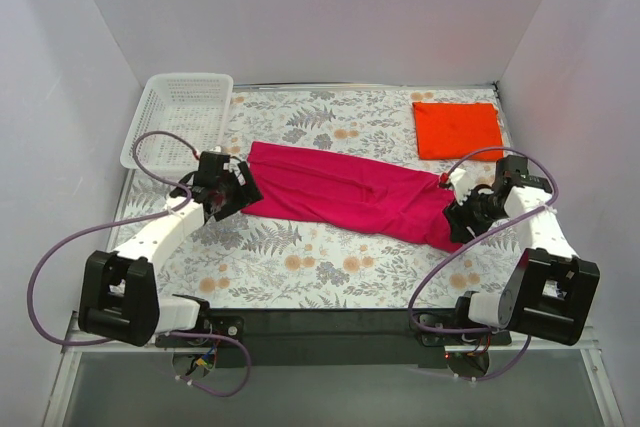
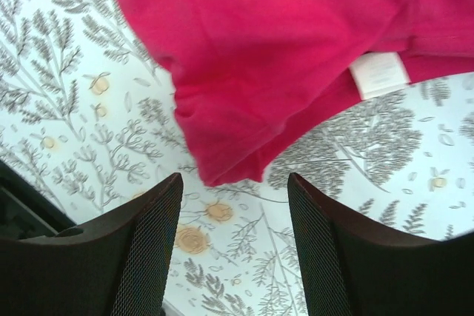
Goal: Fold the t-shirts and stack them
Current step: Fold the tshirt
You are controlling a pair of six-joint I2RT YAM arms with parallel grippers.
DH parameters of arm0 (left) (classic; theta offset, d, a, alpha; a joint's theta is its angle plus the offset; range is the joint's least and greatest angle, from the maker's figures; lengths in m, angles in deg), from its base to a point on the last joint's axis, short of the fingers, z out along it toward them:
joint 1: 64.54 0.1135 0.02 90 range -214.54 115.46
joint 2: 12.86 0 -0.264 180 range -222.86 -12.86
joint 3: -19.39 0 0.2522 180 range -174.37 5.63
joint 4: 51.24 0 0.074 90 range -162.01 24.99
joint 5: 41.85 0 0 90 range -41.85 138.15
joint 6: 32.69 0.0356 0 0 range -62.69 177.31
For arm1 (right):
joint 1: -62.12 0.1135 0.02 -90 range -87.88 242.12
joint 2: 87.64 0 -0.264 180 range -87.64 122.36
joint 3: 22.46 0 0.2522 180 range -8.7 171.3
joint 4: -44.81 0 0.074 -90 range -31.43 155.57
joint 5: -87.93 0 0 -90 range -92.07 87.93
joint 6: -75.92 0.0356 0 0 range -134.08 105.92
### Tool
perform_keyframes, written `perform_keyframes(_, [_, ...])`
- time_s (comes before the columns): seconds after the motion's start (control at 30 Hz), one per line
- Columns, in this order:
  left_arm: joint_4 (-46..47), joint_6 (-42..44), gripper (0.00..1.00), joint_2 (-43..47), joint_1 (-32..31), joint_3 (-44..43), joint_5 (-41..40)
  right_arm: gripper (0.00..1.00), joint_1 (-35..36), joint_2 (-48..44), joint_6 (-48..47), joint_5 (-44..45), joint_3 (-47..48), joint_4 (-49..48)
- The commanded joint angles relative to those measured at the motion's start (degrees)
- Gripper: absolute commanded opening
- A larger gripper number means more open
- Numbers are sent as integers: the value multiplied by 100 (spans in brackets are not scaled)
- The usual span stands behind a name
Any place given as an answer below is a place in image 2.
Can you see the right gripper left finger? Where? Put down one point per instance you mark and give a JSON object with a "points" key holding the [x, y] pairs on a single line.
{"points": [[115, 264]]}

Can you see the pink t shirt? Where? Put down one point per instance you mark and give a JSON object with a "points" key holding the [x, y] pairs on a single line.
{"points": [[253, 76]]}

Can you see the floral table mat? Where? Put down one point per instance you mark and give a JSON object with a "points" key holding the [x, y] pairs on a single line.
{"points": [[87, 120]]}

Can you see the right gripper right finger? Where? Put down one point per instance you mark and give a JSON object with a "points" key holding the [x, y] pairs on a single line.
{"points": [[353, 265]]}

